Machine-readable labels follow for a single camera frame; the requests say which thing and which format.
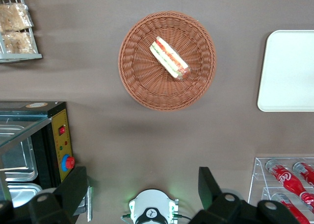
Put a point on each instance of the red and blue round knob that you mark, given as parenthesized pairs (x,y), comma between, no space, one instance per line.
(68,162)

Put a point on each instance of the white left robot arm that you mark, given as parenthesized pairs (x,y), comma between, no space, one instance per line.
(152,199)

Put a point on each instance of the clear bag of rice crackers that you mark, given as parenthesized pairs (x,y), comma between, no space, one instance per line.
(13,17)
(18,42)

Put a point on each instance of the round brown wicker basket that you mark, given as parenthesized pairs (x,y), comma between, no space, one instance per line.
(147,91)

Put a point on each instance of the steel food pan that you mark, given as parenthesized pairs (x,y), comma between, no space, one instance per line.
(22,193)
(17,157)

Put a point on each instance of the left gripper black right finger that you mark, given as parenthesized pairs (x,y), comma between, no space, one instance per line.
(208,189)

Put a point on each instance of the black glass food warmer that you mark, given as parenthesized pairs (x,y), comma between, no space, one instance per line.
(59,118)

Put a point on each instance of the cream plastic tray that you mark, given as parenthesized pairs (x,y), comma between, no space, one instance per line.
(289,72)

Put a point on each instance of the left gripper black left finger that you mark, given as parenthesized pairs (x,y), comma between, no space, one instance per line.
(71,187)

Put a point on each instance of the red cola bottle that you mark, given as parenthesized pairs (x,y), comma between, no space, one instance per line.
(306,172)
(285,178)
(292,209)

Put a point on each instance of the clear acrylic bottle rack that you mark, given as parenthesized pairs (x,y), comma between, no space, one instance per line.
(256,180)

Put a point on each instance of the sandwich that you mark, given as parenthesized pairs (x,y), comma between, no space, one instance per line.
(169,58)

